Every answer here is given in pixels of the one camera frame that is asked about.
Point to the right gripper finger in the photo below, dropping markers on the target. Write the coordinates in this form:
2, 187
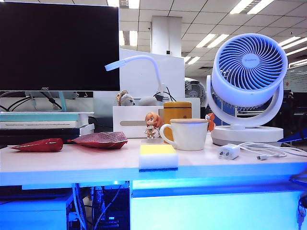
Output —
301, 177

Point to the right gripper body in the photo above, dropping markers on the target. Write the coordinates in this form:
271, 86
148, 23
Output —
299, 140

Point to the white desk drawer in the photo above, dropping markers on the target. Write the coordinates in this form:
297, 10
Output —
216, 210

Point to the yellow white cleaning sponge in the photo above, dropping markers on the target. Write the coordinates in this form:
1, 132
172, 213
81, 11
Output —
158, 160

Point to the white USB charger plug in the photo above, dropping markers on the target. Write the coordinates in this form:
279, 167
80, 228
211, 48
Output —
227, 151

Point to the small orange fox figurine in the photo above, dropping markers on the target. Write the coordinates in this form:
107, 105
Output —
211, 121

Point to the white desk fan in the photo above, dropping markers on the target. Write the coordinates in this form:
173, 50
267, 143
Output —
249, 61

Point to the white ceramic mug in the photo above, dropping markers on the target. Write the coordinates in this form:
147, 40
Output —
189, 136

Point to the round wooden mug lid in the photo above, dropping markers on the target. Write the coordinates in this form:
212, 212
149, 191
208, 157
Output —
189, 120

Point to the grey background fan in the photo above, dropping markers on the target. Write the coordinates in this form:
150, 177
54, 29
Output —
195, 90

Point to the yellow cylindrical canister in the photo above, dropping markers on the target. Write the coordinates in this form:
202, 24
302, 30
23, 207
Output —
177, 110

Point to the orange-haired anime figurine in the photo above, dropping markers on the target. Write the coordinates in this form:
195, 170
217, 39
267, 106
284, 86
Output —
151, 119

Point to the grey plush toy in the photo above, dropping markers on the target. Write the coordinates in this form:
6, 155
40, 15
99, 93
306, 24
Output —
147, 101

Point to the white storage box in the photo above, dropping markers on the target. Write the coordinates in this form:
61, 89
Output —
134, 115

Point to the white partition panel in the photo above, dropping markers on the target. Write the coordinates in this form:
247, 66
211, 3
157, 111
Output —
139, 79

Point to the white gooseneck desk lamp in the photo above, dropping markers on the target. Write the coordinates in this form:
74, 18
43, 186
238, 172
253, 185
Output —
148, 58

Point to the beige plush toy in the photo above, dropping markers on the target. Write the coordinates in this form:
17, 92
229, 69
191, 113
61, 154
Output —
126, 99

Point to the computer case under desk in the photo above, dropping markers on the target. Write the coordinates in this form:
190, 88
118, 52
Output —
112, 208

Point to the red patterned pouch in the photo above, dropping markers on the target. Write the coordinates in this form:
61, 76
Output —
100, 140

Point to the silver teal monitor stand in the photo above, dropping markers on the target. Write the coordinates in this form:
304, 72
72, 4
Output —
62, 102

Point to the red chili pepper toy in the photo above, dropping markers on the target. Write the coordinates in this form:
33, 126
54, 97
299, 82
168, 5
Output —
43, 145

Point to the black AOC computer monitor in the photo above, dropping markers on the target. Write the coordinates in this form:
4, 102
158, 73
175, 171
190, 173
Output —
60, 48

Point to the black hardcover book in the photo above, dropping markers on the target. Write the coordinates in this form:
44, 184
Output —
36, 140

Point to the white hardcover book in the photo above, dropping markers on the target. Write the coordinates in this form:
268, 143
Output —
36, 124

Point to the teal hardcover book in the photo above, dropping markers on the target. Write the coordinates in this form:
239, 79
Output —
36, 117

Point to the white under-desk cabinet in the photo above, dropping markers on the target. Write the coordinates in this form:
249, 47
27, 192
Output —
31, 213

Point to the black Corsair mouse pad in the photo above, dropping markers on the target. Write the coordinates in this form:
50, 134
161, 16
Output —
3, 146

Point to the small black wall sensor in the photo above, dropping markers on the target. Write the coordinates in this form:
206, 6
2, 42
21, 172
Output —
169, 52

